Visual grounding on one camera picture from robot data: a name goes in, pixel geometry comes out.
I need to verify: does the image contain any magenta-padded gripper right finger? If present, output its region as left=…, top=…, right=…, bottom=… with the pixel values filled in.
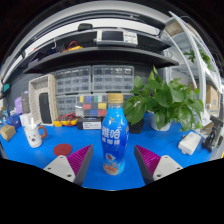
left=133, top=144, right=184, bottom=186

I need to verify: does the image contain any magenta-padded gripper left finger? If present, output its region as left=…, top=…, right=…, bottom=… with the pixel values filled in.
left=43, top=144, right=94, bottom=187

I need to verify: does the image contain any blue drink bottle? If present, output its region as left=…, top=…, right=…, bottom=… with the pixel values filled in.
left=100, top=93, right=130, bottom=176

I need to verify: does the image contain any flat round red coaster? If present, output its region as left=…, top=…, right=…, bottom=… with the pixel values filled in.
left=53, top=143, right=74, bottom=157

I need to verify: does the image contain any white power adapter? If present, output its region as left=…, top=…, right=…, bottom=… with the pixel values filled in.
left=177, top=131, right=202, bottom=156

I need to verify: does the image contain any black flat case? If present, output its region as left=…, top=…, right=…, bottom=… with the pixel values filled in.
left=128, top=116, right=145, bottom=135

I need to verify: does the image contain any black box with white label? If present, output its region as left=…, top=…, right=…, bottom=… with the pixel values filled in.
left=76, top=116, right=103, bottom=131

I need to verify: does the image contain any black clamp device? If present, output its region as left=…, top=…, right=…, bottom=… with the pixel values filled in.
left=201, top=114, right=224, bottom=154

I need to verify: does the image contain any black speaker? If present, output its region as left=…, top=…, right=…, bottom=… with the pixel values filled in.
left=38, top=92, right=53, bottom=125

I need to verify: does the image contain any small brown cardboard box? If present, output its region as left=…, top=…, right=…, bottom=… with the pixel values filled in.
left=0, top=124, right=17, bottom=142

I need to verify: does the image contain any clear organizer with coloured parts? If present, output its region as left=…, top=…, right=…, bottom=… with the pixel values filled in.
left=75, top=94, right=108, bottom=119

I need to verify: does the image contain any potted green leafy plant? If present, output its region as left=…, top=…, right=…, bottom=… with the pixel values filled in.
left=123, top=65, right=205, bottom=133

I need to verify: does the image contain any blue box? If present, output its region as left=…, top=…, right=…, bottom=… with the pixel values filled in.
left=7, top=113, right=22, bottom=130

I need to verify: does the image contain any cream perforated crate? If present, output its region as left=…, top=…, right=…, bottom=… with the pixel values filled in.
left=28, top=73, right=59, bottom=126

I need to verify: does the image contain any dark grey upright box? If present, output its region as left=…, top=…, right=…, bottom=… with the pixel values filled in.
left=21, top=90, right=31, bottom=114

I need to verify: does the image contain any purple bag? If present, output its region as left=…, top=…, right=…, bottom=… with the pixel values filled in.
left=14, top=96, right=24, bottom=115

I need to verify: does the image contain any white shelf unit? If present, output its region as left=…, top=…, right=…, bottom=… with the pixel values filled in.
left=163, top=11, right=224, bottom=131

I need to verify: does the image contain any yellow meter with red leads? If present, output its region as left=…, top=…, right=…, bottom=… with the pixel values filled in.
left=61, top=40, right=84, bottom=53

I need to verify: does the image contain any white mug with brown handle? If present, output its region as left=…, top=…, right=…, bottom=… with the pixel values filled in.
left=23, top=123, right=48, bottom=149

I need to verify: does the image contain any black wall shelf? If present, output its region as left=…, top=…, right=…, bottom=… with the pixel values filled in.
left=22, top=28, right=180, bottom=75

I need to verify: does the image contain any black camera on light bar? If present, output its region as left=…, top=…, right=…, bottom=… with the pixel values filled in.
left=77, top=22, right=94, bottom=32

